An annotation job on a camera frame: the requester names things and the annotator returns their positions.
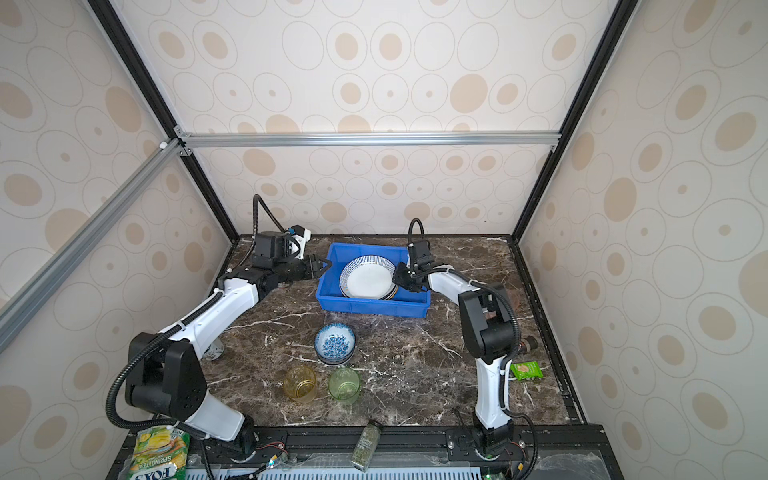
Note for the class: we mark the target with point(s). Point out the yellow glass cup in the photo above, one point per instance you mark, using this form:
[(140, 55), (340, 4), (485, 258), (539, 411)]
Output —
[(300, 384)]

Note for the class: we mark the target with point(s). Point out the green glass cup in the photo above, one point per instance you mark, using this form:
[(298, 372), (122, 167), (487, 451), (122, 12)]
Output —
[(344, 385)]

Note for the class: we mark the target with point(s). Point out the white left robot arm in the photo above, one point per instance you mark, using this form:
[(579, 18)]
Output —
[(163, 382)]

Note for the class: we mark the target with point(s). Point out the black striped white plate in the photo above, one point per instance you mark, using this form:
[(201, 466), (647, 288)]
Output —
[(368, 277)]

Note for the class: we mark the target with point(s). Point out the blue floral ceramic bowl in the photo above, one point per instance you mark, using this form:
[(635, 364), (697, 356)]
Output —
[(335, 344)]

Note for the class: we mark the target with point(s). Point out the yellow green snack bag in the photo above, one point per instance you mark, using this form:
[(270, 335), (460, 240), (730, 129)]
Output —
[(160, 453)]

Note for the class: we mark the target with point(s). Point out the silver aluminium crossbar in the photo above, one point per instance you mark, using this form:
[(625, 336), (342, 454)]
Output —
[(376, 139)]

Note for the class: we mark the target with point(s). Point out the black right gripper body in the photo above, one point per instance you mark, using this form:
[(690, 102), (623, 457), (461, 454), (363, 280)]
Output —
[(405, 276)]

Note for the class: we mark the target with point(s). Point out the black corner frame post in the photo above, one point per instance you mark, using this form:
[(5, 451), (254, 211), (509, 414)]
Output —
[(107, 17)]

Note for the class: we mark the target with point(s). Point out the brown spice jar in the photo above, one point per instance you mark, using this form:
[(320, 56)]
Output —
[(527, 344)]

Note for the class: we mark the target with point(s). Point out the small green packet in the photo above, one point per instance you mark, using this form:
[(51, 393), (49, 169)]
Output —
[(526, 371)]

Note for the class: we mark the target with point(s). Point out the silver aluminium side rail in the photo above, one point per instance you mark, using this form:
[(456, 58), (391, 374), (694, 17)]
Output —
[(22, 308)]

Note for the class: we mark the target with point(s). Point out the blue plastic bin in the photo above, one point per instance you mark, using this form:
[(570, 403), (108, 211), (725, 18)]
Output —
[(402, 304)]

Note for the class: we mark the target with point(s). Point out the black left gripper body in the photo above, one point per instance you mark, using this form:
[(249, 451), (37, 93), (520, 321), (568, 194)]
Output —
[(292, 270)]

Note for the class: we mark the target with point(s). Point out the black right corner post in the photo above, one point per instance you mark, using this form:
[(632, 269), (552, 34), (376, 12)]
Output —
[(605, 49)]

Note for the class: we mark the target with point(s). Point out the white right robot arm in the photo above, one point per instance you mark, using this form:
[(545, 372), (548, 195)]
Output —
[(490, 329)]

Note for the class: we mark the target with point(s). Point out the spice jar with herbs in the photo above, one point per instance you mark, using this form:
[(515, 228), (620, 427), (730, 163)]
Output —
[(366, 446)]

